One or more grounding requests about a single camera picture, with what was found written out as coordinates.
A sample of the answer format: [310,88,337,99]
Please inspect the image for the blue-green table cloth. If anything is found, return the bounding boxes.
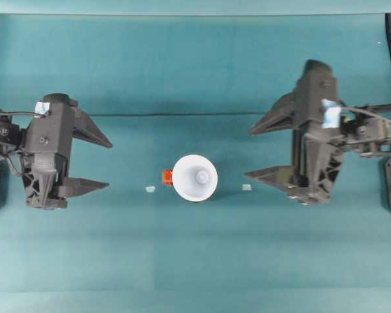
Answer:
[0,12,391,313]

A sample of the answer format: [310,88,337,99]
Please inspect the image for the white paper cup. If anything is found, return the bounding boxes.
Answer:
[171,154,219,202]

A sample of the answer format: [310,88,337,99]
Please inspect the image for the thin grey camera cable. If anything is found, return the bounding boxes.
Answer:
[338,102,391,127]

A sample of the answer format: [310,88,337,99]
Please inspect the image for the black red-handled cup holder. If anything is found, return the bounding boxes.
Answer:
[162,168,218,203]

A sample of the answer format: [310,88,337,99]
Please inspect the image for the thin black camera cable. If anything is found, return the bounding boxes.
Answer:
[0,110,40,117]

